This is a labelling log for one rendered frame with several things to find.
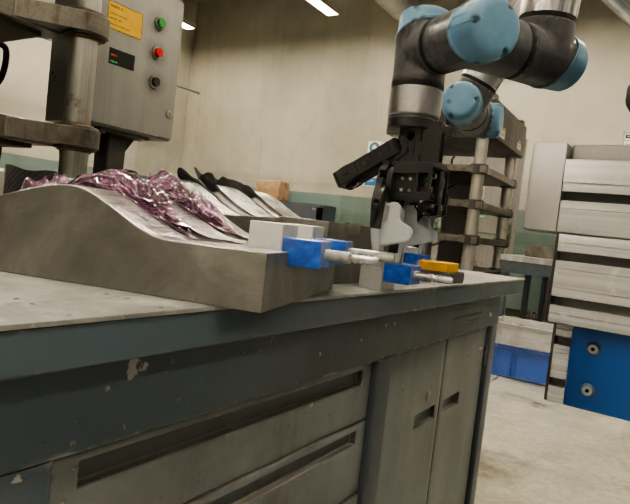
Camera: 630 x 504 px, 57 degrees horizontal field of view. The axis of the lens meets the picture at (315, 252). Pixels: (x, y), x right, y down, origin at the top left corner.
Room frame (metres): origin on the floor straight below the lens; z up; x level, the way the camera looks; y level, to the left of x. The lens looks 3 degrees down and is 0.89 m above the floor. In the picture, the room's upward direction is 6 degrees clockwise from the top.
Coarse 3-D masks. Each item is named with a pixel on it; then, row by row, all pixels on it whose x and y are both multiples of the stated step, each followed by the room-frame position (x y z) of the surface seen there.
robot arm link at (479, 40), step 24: (480, 0) 0.70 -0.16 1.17; (504, 0) 0.71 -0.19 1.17; (432, 24) 0.77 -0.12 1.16; (456, 24) 0.72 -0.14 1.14; (480, 24) 0.70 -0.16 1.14; (504, 24) 0.71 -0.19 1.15; (528, 24) 0.76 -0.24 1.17; (432, 48) 0.77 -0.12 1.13; (456, 48) 0.73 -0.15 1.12; (480, 48) 0.70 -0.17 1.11; (504, 48) 0.72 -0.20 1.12; (528, 48) 0.75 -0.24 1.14; (480, 72) 0.78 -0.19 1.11; (504, 72) 0.77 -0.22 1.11
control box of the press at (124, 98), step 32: (64, 0) 1.52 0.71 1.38; (128, 0) 1.54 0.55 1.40; (160, 0) 1.63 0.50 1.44; (128, 32) 1.55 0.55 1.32; (160, 32) 1.63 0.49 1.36; (64, 64) 1.50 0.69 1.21; (96, 64) 1.47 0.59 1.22; (128, 64) 1.55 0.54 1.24; (160, 64) 1.64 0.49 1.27; (64, 96) 1.50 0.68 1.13; (96, 96) 1.48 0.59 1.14; (128, 96) 1.56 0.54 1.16; (160, 96) 1.65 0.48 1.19; (96, 128) 1.53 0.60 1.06; (128, 128) 1.57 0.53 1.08; (160, 128) 1.66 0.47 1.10; (96, 160) 1.60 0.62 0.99
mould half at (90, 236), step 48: (0, 192) 0.70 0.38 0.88; (48, 192) 0.59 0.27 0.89; (96, 192) 0.58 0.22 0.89; (0, 240) 0.60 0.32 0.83; (48, 240) 0.58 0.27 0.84; (96, 240) 0.57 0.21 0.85; (144, 240) 0.55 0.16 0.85; (192, 240) 0.59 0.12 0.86; (240, 240) 0.70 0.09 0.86; (144, 288) 0.55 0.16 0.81; (192, 288) 0.54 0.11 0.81; (240, 288) 0.53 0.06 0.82; (288, 288) 0.59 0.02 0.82
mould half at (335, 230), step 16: (208, 192) 1.00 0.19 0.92; (224, 192) 1.05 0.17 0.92; (240, 192) 1.10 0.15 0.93; (256, 192) 1.17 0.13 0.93; (224, 208) 0.97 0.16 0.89; (256, 208) 1.06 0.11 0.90; (288, 208) 1.17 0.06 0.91; (240, 224) 0.90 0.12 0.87; (304, 224) 0.84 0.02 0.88; (320, 224) 0.82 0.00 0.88; (336, 224) 0.83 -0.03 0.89; (352, 240) 0.88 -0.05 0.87; (368, 240) 0.92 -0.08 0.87; (336, 272) 0.85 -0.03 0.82; (352, 272) 0.89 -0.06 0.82
